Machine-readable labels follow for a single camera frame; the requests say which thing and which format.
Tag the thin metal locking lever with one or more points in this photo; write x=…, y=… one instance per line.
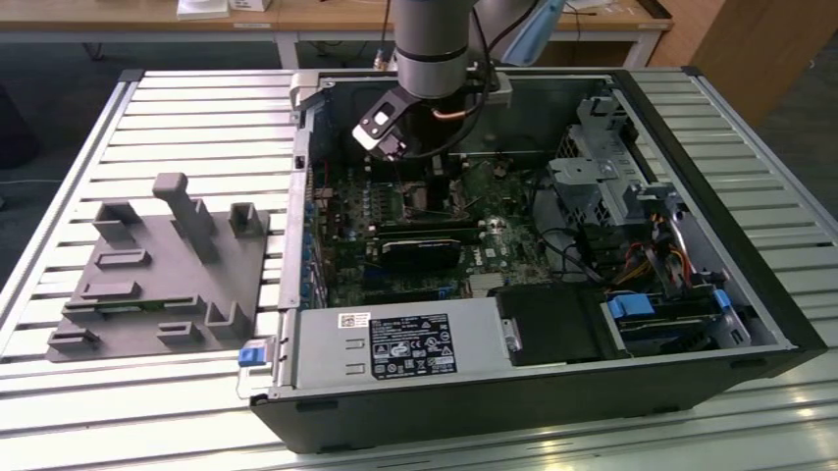
x=396, y=175
x=435, y=212

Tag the black RAM slot bank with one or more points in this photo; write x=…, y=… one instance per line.
x=426, y=230
x=385, y=169

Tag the CPU socket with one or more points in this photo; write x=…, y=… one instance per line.
x=419, y=196

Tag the green motherboard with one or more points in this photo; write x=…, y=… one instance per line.
x=504, y=235

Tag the pale blue teach pendant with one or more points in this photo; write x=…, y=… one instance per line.
x=534, y=34

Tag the grey metal drive cage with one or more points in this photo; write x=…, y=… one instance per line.
x=588, y=191

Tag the small silver heatsink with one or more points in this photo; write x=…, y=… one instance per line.
x=487, y=283

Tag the small white box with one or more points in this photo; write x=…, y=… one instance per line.
x=249, y=4

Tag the black plastic air shroud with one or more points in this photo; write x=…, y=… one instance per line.
x=556, y=319

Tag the hard disk in blue carrier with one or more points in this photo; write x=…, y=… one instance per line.
x=630, y=306

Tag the silver power supply unit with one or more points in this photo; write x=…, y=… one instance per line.
x=313, y=343

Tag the wooden cabinet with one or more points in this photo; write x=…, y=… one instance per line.
x=759, y=54

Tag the grey parts rack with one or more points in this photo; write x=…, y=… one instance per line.
x=163, y=275

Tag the small blue bay latch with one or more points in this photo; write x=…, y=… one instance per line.
x=720, y=300

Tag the wooden desk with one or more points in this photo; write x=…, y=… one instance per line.
x=131, y=22

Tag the blue and silver case latch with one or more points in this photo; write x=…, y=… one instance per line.
x=253, y=352

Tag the black open PC case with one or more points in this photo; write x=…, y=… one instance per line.
x=458, y=417

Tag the green RAM stick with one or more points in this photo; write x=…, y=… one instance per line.
x=131, y=307

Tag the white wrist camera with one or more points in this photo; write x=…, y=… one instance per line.
x=383, y=122

